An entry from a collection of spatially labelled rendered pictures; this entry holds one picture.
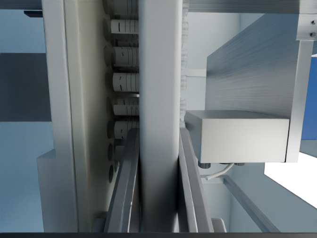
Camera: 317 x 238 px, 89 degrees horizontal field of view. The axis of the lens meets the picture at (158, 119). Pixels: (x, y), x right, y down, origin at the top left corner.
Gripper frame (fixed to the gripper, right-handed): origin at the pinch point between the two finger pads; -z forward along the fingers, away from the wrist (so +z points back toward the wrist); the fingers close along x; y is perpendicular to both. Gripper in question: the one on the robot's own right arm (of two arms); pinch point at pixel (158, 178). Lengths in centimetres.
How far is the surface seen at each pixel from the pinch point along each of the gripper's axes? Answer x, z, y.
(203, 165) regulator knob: -11.0, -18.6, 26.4
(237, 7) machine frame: -15.0, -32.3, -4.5
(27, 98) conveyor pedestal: 39, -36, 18
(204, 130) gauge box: -10.3, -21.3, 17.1
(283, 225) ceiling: -183, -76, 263
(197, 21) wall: -86, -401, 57
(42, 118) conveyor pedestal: 35, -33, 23
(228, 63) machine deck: -29, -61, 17
